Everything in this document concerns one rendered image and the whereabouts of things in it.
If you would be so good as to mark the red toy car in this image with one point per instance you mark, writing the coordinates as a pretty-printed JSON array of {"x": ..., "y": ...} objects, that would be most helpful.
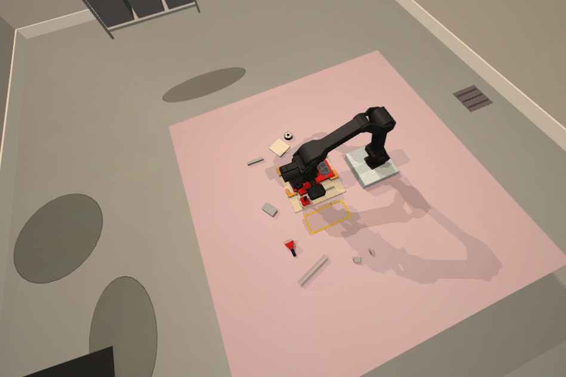
[{"x": 325, "y": 172}]

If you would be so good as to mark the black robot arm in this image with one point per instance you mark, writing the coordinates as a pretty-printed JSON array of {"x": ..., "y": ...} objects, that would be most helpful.
[{"x": 309, "y": 155}]

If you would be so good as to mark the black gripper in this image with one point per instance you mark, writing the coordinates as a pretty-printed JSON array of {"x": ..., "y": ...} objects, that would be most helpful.
[{"x": 316, "y": 190}]

